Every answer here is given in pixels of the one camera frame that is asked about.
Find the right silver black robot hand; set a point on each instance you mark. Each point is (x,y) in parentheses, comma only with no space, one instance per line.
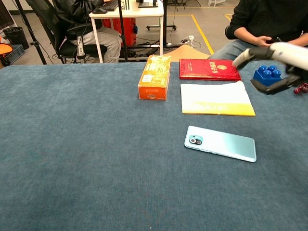
(291,56)

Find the orange cardboard box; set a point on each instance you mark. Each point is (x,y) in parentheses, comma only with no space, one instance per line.
(155,77)

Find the black trash bin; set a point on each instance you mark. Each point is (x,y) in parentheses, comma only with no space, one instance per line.
(15,36)

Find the black computer mouse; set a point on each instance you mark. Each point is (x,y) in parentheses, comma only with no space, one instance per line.
(99,10)

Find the grey blue plastic crate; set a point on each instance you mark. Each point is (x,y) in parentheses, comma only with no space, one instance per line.
(15,54)

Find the blue toy building block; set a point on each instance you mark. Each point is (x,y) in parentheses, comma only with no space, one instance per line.
(265,75)

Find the black wheeled stand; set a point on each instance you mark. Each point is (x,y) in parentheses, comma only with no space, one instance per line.
(166,24)

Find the black monitor stand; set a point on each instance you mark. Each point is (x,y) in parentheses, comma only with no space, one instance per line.
(146,4)

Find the person in black shirt jeans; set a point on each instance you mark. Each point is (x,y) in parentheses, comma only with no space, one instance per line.
(260,19)

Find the seated person in grey trousers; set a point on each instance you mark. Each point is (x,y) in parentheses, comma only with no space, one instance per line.
(109,41)

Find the black tripod stand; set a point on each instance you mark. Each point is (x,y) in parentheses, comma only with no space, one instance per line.
(122,29)
(33,38)

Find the orange object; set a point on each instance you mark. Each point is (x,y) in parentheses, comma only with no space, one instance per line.
(4,49)

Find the black office chair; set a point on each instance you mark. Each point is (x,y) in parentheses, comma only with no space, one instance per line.
(47,16)

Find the red certificate booklet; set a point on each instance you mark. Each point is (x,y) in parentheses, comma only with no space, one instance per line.
(207,69)

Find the white yellow paper envelope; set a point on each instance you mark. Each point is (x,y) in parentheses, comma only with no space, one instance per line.
(214,98)

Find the red cabinet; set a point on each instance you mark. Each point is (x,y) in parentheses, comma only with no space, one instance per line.
(125,31)

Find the white desk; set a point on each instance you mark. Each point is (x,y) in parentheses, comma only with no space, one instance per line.
(137,12)

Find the white floor socket strip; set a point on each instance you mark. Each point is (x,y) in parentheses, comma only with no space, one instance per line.
(188,38)

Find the brown cardboard sheet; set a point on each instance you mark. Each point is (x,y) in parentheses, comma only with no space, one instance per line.
(185,51)

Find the light blue smartphone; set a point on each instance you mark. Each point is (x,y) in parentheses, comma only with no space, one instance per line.
(221,144)

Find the black keyboard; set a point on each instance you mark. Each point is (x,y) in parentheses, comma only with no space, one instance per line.
(110,5)

